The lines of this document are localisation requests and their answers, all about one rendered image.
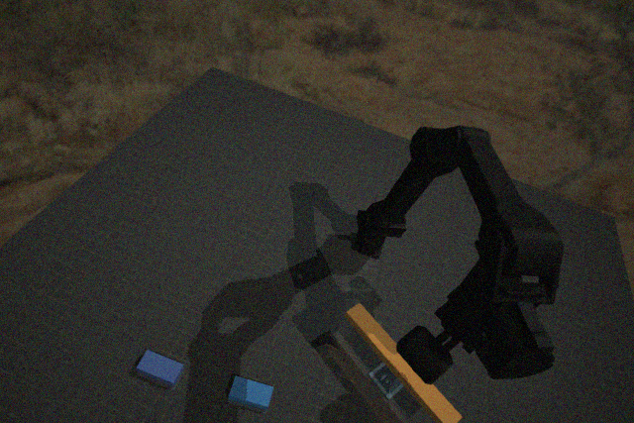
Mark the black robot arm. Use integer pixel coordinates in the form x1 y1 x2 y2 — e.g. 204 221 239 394
352 125 564 379

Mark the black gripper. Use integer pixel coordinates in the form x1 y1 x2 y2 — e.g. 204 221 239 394
396 285 483 384

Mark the orange bar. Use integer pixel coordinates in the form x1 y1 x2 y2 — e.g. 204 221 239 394
345 303 462 423

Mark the blue rectangular block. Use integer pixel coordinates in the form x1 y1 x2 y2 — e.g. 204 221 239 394
136 350 184 386
228 376 273 410

